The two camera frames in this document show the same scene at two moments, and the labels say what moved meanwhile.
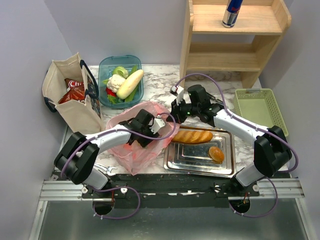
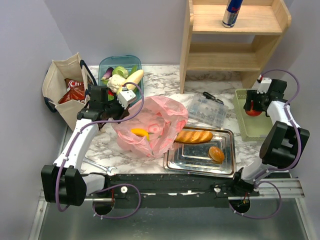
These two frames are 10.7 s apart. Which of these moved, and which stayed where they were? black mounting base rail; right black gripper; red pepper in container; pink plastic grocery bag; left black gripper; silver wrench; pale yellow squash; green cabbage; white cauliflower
Moved: left black gripper; right black gripper; pink plastic grocery bag
Stayed: red pepper in container; white cauliflower; black mounting base rail; pale yellow squash; silver wrench; green cabbage
